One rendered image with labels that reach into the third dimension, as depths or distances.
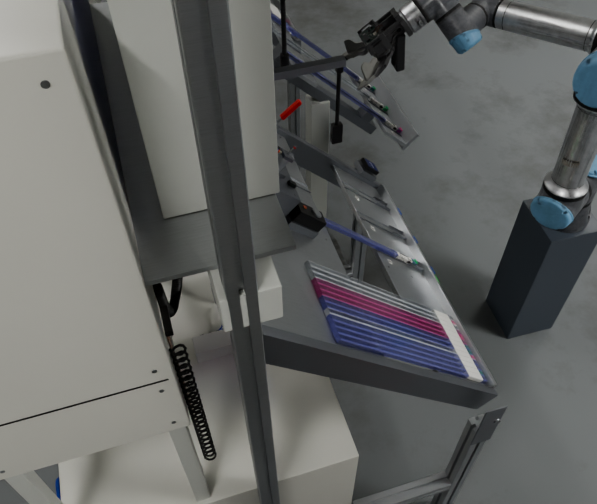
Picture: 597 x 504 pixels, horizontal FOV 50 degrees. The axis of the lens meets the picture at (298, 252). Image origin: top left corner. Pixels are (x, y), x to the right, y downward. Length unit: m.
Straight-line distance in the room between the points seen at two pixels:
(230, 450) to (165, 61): 1.00
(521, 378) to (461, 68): 1.84
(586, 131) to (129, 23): 1.26
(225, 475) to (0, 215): 0.95
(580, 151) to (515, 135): 1.52
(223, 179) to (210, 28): 0.17
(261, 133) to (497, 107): 2.68
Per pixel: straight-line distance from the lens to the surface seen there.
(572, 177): 1.81
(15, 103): 0.60
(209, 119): 0.58
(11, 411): 0.99
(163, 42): 0.70
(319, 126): 2.00
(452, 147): 3.12
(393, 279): 1.47
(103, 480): 1.54
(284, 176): 1.23
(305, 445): 1.51
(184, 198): 0.84
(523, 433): 2.31
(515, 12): 1.84
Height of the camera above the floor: 2.01
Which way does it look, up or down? 51 degrees down
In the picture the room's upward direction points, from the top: 1 degrees counter-clockwise
